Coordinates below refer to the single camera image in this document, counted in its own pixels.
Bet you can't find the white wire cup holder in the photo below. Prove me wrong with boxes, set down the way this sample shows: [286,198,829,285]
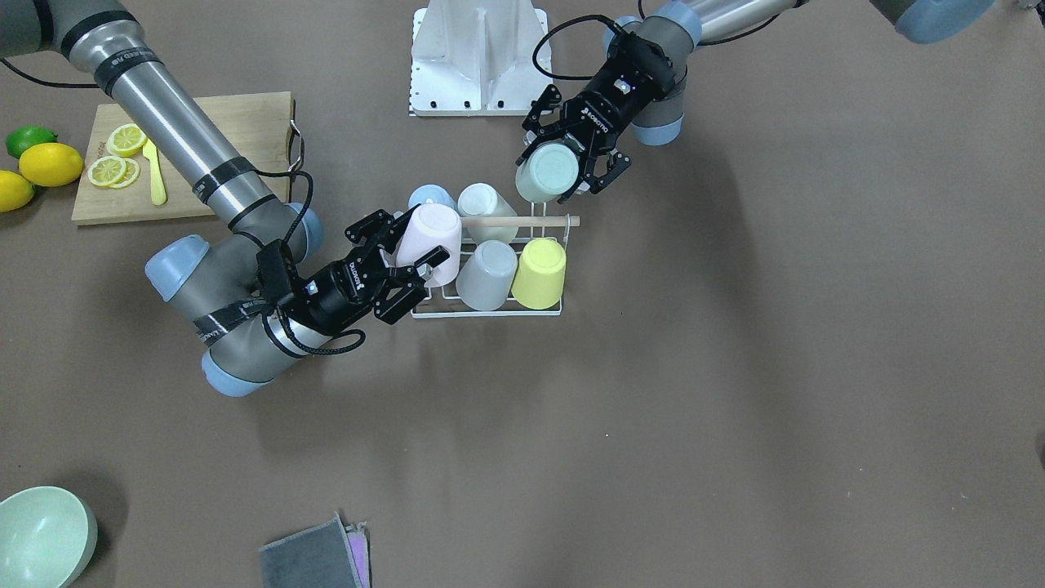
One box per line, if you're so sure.
[411,204,580,319]

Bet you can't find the green lime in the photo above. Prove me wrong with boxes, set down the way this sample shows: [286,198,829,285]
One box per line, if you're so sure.
[5,124,57,159]

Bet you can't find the white plastic cup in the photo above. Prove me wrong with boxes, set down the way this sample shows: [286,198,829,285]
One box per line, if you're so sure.
[456,183,518,244]

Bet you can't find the yellow plastic cup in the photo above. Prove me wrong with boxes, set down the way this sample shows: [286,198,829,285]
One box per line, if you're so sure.
[510,238,567,310]

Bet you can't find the pink plastic cup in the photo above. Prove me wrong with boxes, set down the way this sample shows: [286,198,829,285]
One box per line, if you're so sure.
[395,203,462,289]

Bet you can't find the mint green bowl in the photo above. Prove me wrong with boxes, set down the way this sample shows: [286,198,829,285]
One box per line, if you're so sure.
[1,485,98,587]

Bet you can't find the lemon slice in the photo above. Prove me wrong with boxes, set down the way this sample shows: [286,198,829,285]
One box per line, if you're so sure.
[87,155,141,189]
[105,123,147,158]

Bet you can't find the grey plastic cup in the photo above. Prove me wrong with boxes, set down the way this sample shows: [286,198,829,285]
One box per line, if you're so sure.
[456,241,518,311]

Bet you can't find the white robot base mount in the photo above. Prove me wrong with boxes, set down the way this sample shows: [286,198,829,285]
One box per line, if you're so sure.
[408,1,551,117]

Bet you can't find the green plastic cup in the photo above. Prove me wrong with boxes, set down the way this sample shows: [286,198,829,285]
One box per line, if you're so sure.
[515,142,580,203]

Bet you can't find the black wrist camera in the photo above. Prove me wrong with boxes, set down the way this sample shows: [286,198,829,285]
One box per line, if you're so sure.
[256,239,297,309]

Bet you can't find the whole yellow lemon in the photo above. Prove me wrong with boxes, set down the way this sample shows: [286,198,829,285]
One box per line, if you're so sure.
[0,170,36,213]
[18,142,83,189]

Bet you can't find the grey folded cloth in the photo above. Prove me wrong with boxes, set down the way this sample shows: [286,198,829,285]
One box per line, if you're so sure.
[259,514,372,587]

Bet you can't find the blue plastic cup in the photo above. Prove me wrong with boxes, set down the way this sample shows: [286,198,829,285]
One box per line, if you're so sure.
[407,184,458,212]

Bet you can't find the wooden cutting board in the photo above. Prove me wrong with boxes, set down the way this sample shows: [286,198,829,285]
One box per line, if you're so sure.
[72,91,295,225]

